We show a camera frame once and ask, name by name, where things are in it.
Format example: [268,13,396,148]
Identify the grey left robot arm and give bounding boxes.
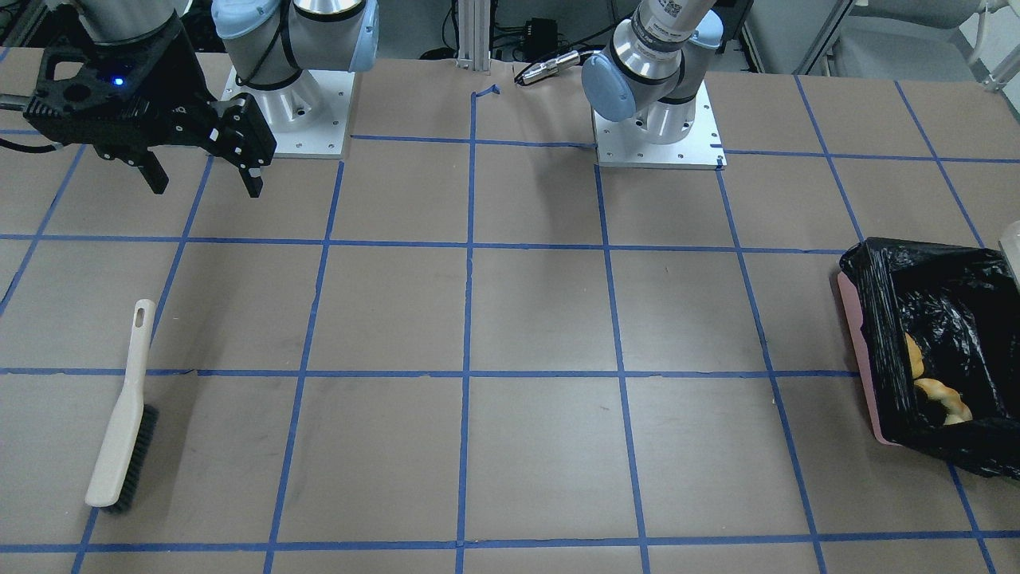
[582,1,724,121]

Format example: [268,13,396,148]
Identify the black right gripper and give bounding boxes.
[22,12,277,199]

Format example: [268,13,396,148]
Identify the white brush black bristles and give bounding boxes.
[86,298,159,513]

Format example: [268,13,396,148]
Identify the pink bin with black bag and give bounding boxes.
[839,238,1019,478]

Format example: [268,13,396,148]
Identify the black power adapter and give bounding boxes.
[521,18,559,61]

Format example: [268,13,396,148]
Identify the aluminium frame post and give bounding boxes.
[456,0,492,75]

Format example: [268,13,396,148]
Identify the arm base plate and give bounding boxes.
[591,81,728,171]
[222,68,359,159]

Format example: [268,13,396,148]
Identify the beige curved bread piece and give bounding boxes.
[913,378,974,426]

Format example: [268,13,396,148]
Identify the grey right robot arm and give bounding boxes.
[2,1,379,199]

